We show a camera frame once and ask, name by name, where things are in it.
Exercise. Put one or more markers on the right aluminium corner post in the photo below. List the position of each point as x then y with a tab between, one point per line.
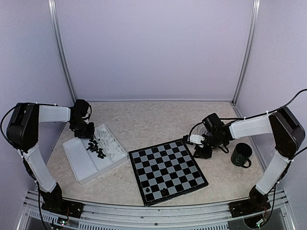
248	51

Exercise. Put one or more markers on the black chess bishop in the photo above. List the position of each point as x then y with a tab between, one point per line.
164	191

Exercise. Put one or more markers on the left aluminium corner post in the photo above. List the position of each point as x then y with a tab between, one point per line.
60	48

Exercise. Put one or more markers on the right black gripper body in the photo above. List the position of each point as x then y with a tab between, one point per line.
208	153

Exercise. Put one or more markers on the aluminium corner post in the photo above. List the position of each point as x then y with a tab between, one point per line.
248	51
60	48

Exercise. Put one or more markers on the grey spiral collapsible bowl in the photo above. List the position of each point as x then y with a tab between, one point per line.
201	131

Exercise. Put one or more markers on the aluminium front frame rail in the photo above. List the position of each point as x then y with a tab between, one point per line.
99	216

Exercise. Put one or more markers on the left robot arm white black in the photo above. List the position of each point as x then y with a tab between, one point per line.
22	134

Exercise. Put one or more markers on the pile of white chess pieces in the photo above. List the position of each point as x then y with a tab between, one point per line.
109	144

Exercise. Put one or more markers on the pile of black chess pieces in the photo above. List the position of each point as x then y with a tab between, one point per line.
94	147

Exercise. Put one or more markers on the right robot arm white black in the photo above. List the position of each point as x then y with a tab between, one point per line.
288	136

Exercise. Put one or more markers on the dark green mug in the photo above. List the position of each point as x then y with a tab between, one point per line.
241	155

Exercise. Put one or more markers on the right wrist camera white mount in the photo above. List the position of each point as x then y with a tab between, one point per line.
193	139

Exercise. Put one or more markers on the white plastic tray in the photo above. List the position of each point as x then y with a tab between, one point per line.
85	164

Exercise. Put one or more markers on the black white chessboard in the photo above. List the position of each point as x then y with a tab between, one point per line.
167	165

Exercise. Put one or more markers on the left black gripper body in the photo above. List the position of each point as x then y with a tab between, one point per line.
82	130

